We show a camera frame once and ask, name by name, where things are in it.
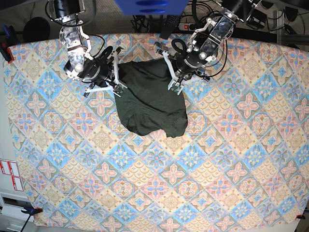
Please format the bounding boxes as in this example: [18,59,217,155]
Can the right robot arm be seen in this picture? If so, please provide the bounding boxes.
[45,0,127,97]

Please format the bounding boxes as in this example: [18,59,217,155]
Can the white power strip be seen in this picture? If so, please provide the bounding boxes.
[178,22,197,31]

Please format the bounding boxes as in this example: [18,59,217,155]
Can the blue clamp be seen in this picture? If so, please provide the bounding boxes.
[21,207,43,216]
[0,25,14,64]

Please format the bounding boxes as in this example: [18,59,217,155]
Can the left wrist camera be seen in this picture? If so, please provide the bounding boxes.
[168,79,184,95]

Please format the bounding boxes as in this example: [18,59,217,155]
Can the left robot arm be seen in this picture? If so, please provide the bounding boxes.
[157,0,260,93]

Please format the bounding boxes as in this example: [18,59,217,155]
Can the red white label stickers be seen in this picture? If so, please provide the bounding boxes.
[0,159,24,191]

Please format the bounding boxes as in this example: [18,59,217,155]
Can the blue clamp lower left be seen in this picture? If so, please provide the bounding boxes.
[21,207,43,216]

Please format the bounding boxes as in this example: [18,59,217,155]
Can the orange clamp lower right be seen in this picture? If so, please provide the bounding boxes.
[296,215,306,219]

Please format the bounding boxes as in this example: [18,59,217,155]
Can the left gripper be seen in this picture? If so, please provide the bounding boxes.
[155,38,207,86]

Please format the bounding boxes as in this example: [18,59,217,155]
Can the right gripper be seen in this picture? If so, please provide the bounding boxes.
[83,47,127,97]

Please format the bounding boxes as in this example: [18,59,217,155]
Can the dark green long-sleeve shirt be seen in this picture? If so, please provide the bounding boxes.
[115,58,188,138]

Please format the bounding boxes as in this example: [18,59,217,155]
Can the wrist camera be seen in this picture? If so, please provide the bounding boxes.
[112,84,127,97]
[168,79,184,95]

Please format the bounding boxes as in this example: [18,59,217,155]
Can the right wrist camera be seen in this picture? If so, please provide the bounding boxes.
[112,84,127,97]

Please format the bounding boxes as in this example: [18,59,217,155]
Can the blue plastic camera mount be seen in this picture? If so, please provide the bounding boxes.
[115,0,189,15]

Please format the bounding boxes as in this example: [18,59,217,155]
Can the blue clamp upper left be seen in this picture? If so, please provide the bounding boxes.
[0,25,14,64]

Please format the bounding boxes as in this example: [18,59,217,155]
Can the black round stool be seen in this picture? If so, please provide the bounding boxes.
[23,17,51,43]

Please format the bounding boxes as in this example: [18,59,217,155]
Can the colourful patterned tablecloth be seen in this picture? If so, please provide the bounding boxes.
[3,39,309,232]

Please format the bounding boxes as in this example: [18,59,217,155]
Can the black remote control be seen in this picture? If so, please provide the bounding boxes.
[159,15,181,40]

